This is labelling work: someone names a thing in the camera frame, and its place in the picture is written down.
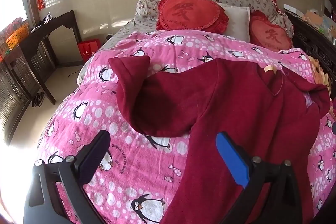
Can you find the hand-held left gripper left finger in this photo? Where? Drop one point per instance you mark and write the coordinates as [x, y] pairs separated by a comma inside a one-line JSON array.
[[94, 151]]

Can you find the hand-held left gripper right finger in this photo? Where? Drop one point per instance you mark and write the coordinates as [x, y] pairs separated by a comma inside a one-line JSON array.
[[231, 158]]

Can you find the dark red sweater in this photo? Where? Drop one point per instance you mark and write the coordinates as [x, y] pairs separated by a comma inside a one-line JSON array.
[[223, 108]]

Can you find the pink penguin blanket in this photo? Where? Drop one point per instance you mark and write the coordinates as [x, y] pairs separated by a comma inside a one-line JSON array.
[[105, 108]]

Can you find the pair of dark shoes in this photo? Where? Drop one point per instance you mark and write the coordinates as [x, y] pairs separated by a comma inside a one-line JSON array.
[[38, 100]]

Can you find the red gift bag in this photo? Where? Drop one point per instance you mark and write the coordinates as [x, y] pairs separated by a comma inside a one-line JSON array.
[[88, 50]]

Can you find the dark slatted wooden cabinet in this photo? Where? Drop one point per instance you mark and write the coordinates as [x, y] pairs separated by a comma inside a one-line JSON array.
[[13, 87]]

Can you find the yellow printed cloth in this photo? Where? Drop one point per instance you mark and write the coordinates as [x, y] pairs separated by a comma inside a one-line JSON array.
[[319, 73]]

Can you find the small red heart pillow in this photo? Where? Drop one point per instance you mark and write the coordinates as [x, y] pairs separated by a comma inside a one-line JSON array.
[[270, 35]]

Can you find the dark wooden table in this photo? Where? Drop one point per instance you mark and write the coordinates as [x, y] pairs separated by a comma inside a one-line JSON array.
[[52, 27]]

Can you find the white pillow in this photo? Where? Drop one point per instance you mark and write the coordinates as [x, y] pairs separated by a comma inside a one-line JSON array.
[[237, 22]]

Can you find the orange plastic basket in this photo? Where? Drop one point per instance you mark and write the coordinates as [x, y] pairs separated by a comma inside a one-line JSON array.
[[17, 36]]

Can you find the large red heart pillow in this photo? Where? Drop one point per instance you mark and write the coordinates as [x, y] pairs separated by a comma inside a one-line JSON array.
[[189, 11]]

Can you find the short floral pillow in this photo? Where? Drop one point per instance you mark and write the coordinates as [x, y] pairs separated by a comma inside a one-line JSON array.
[[148, 3]]

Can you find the carved dark wooden bed frame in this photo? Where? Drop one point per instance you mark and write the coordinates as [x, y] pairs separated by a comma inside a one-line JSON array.
[[312, 43]]

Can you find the red wall sign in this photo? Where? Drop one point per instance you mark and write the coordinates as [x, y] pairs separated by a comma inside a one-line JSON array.
[[40, 1]]

